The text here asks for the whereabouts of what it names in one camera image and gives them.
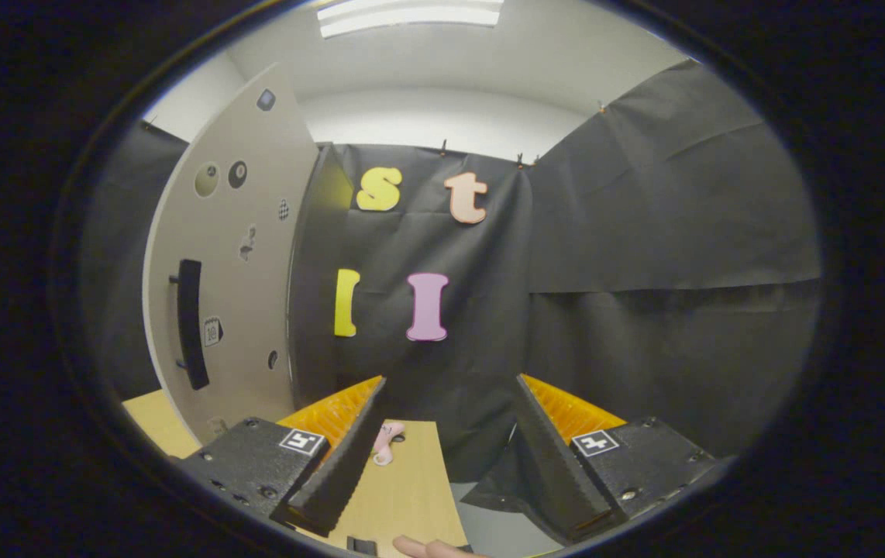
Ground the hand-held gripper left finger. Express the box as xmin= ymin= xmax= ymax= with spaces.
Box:
xmin=171 ymin=376 xmax=387 ymax=538

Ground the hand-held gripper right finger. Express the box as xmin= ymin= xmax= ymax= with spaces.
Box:
xmin=516 ymin=374 xmax=722 ymax=543

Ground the beige shoe cabinet door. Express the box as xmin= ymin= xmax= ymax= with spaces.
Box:
xmin=142 ymin=62 xmax=319 ymax=446

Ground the black door handle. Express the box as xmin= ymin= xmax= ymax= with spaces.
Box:
xmin=169 ymin=259 xmax=211 ymax=391

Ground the pink green plush toy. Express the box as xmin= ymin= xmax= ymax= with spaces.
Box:
xmin=371 ymin=422 xmax=406 ymax=467

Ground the black backdrop cloth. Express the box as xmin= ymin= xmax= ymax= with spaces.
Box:
xmin=78 ymin=58 xmax=823 ymax=543

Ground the long ceiling light panel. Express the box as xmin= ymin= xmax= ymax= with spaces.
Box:
xmin=316 ymin=0 xmax=505 ymax=40

